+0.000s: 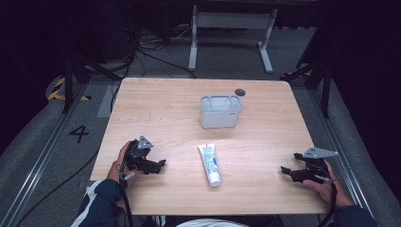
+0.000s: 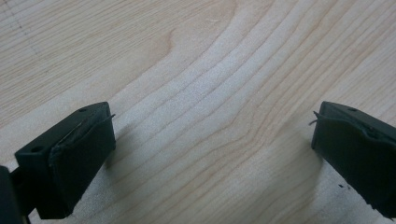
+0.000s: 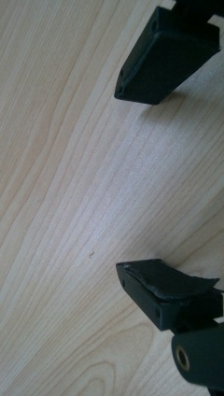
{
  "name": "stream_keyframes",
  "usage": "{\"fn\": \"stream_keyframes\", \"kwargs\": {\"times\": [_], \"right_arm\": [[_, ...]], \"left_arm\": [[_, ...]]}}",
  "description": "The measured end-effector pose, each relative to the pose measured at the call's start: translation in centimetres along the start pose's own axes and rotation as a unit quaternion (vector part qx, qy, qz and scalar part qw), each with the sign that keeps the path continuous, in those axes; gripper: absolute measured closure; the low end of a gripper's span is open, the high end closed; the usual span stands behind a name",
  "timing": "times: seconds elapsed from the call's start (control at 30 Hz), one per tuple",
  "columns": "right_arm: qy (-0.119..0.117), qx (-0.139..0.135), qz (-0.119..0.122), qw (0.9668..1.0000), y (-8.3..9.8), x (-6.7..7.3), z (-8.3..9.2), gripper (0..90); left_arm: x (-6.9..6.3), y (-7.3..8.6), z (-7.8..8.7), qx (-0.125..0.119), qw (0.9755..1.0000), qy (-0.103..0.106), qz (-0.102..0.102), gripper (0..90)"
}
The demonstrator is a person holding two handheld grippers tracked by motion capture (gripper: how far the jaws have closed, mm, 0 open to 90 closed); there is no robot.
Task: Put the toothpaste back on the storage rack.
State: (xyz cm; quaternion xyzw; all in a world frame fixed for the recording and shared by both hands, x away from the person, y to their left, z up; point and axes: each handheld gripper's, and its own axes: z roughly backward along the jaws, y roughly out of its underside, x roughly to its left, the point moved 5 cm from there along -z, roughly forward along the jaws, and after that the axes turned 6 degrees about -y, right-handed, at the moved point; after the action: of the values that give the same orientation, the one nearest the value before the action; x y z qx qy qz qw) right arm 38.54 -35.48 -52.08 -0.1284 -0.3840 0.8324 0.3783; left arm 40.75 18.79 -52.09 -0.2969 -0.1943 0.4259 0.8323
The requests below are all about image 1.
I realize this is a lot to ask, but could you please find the thin black floor cable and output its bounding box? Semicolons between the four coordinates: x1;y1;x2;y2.
14;147;101;227

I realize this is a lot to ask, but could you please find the black metal stand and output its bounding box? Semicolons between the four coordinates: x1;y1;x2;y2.
60;51;123;114
280;55;334;120

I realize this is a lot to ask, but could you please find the aluminium floor rail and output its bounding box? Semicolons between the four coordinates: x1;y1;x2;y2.
306;88;376;218
0;82;90;227

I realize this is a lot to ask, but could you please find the white toothpaste tube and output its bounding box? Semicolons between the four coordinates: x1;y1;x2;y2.
197;143;222;188

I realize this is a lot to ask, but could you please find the white plastic container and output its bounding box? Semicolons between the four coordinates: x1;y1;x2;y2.
199;95;243;130

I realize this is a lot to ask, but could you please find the black floor cable bundle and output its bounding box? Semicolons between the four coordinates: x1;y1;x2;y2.
108;18;198;113

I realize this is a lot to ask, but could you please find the left hand-held gripper cable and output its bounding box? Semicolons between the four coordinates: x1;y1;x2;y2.
117;164;136;227

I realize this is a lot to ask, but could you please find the person's white clothing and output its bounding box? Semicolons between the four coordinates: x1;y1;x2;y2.
175;218;251;227

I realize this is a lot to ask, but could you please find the yellow black floor tape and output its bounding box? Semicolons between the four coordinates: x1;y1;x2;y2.
46;76;93;102

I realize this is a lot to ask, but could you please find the person's left hand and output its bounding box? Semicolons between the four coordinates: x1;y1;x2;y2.
106;140;140;185

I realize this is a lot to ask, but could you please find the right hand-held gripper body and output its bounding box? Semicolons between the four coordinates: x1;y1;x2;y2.
298;146;340;184

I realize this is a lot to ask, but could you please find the hand-held gripper cable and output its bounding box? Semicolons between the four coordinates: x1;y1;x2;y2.
316;174;339;227
117;164;136;227

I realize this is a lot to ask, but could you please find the white metal table frame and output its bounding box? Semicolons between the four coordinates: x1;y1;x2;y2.
187;4;279;75

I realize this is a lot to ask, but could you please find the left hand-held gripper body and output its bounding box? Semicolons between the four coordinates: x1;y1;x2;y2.
123;134;155;176

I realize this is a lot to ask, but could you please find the person's right hand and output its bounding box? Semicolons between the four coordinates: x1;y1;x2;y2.
302;159;355;210

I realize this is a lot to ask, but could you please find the right hand-held gripper cable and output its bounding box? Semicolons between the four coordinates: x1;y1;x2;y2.
316;174;339;227

